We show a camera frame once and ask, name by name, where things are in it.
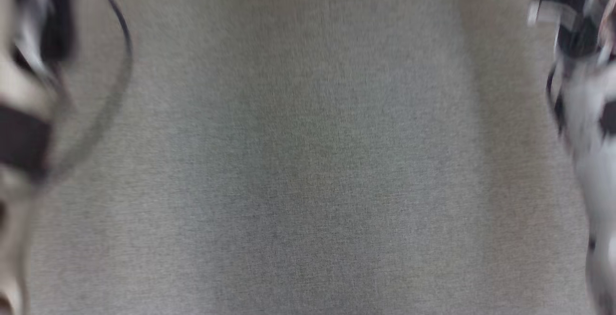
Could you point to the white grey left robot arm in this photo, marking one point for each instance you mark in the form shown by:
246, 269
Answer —
19, 89

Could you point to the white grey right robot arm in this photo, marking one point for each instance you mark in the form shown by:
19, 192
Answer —
592, 127

